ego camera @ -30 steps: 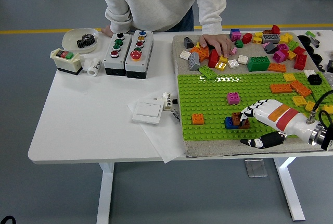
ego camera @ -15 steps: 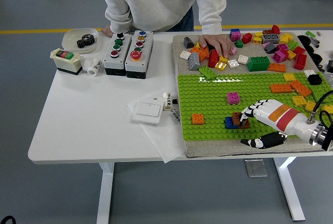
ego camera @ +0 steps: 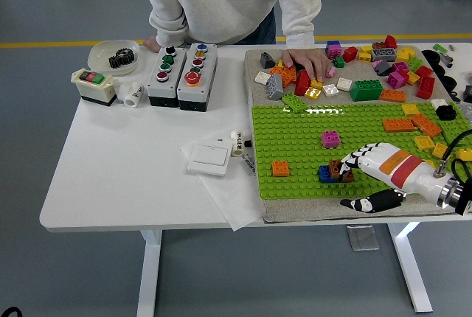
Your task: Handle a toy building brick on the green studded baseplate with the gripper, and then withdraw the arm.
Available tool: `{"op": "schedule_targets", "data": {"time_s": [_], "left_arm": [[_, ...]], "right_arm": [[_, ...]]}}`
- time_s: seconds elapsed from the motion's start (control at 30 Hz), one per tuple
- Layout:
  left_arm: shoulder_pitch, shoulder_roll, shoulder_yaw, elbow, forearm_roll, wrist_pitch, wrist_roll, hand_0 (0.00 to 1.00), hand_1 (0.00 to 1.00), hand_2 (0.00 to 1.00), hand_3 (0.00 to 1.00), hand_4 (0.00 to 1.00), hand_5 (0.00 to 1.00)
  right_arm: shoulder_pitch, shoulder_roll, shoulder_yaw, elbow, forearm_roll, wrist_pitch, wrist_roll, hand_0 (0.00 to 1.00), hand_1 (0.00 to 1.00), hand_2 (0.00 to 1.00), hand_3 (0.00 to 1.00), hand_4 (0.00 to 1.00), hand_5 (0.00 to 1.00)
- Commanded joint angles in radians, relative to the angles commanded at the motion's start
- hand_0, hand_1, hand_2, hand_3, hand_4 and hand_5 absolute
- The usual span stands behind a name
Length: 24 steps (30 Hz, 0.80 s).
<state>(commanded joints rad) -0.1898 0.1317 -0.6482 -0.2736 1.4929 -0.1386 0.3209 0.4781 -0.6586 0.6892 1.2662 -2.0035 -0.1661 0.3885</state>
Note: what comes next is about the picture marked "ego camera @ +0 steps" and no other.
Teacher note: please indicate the person's left hand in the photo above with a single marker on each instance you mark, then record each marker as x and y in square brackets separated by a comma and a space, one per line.
[308, 59]

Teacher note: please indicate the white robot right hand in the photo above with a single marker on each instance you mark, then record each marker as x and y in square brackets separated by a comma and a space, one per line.
[398, 169]

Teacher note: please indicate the person's right hand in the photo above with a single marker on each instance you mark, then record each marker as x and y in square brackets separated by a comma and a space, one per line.
[152, 43]

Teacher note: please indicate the person's right forearm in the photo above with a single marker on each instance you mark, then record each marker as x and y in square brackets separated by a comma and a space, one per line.
[167, 26]

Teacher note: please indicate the person's left forearm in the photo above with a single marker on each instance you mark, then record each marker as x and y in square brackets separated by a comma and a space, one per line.
[300, 26]

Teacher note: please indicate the clear yellow toy brick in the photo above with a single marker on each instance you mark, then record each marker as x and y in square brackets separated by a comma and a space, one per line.
[312, 94]
[315, 84]

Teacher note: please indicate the small pink toy piece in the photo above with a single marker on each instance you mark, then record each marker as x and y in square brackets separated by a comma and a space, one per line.
[333, 72]
[376, 63]

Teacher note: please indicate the small yellow toy brick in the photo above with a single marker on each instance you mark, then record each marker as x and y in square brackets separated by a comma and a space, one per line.
[279, 64]

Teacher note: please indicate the blue toy brick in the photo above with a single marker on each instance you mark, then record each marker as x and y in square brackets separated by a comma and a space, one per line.
[332, 42]
[324, 175]

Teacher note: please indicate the small green toy brick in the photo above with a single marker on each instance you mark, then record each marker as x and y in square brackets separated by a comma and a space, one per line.
[339, 62]

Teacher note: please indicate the flat yellow toy brick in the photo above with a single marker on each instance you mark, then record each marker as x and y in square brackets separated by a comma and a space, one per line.
[410, 109]
[424, 142]
[465, 155]
[440, 150]

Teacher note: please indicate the white toy tile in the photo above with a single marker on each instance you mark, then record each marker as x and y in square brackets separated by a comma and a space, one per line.
[330, 90]
[263, 77]
[345, 85]

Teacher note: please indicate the dark grey sloped brick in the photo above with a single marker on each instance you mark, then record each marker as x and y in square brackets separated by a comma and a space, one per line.
[267, 60]

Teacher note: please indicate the light grey toy brick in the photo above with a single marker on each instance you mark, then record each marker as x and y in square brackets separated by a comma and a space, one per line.
[274, 88]

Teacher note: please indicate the long orange toy brick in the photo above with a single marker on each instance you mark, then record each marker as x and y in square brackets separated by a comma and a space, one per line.
[392, 96]
[398, 125]
[426, 125]

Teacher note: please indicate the flat green toy brick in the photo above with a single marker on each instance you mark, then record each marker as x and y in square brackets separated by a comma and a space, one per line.
[295, 103]

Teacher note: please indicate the large green toy brick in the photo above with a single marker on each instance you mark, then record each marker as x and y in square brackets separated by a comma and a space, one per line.
[365, 90]

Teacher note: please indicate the green studded baseplate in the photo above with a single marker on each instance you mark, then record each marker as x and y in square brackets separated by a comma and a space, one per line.
[295, 129]

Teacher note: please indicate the green studded plate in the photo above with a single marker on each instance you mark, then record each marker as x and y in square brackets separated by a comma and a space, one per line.
[457, 129]

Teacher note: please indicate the black toy brick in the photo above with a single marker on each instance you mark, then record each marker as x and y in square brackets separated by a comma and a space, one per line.
[446, 112]

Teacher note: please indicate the long grey toy brick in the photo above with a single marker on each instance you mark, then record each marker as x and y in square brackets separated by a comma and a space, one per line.
[383, 55]

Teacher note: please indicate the dark grey toy brick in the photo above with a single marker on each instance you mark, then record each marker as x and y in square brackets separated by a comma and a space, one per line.
[383, 68]

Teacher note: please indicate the white toy brick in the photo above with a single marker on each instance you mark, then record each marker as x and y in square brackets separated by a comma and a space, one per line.
[438, 103]

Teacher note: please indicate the red sloped toy brick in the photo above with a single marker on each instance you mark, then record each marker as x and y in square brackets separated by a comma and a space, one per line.
[391, 42]

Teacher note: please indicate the tall red toy brick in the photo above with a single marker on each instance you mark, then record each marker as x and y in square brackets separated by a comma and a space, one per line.
[426, 88]

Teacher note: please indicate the large magenta toy brick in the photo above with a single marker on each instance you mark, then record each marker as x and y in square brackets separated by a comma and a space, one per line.
[396, 80]

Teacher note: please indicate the lime green toy brick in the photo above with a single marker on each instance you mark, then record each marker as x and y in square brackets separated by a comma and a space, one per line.
[416, 64]

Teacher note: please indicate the small lime toy brick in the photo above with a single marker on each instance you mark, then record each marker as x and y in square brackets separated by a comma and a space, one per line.
[440, 48]

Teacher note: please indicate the black metal gear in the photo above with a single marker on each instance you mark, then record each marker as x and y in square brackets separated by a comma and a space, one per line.
[121, 59]

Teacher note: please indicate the grey four-button control box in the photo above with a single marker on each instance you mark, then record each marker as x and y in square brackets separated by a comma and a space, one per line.
[162, 90]

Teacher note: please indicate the white plastic bowl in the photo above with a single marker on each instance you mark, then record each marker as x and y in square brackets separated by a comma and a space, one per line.
[99, 53]

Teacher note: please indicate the white pipe tee fitting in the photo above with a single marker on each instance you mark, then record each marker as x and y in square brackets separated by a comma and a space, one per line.
[132, 96]

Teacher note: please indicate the grey emergency-stop control box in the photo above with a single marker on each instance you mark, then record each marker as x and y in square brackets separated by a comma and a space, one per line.
[201, 93]

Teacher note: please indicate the metal floor plate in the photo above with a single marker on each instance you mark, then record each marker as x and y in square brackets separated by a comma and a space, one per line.
[363, 237]

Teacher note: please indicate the person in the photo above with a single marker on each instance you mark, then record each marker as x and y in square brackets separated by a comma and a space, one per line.
[221, 0]

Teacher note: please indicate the white table leg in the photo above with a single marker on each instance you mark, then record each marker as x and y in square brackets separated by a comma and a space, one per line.
[149, 276]
[411, 265]

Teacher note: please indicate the black round cap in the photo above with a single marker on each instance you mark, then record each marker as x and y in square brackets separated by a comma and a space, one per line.
[431, 57]
[440, 70]
[449, 83]

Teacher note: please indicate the black box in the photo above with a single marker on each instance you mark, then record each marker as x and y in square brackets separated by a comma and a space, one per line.
[468, 94]

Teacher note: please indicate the small labelled white fitting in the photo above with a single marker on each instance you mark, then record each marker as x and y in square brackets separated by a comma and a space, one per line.
[237, 143]

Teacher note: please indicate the grey metal part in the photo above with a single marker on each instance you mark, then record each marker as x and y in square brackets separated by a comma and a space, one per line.
[447, 59]

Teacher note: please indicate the white printed label strip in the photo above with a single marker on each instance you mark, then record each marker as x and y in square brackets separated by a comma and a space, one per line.
[248, 165]

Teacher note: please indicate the white paper sheet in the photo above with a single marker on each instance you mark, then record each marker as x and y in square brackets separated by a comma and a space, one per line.
[228, 199]

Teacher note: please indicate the cream red-green switch box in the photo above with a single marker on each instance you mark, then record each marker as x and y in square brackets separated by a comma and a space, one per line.
[92, 90]

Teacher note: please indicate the white wall switch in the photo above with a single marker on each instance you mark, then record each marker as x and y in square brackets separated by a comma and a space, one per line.
[208, 158]

